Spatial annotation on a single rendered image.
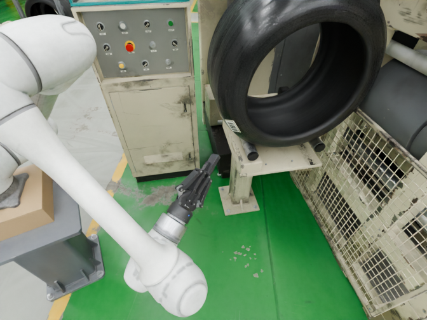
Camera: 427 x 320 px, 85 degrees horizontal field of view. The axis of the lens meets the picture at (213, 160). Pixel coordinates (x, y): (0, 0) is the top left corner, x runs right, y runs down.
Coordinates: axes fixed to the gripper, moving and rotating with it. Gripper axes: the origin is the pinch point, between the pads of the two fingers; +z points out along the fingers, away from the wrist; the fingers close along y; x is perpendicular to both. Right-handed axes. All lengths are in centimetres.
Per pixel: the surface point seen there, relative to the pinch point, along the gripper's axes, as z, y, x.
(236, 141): 20.4, 17.7, -11.9
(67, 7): 145, -48, -368
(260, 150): 25.2, 28.8, -6.3
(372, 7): 50, -12, 32
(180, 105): 41, 20, -73
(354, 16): 45, -14, 29
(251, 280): -27, 96, -13
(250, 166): 12.0, 20.4, -0.5
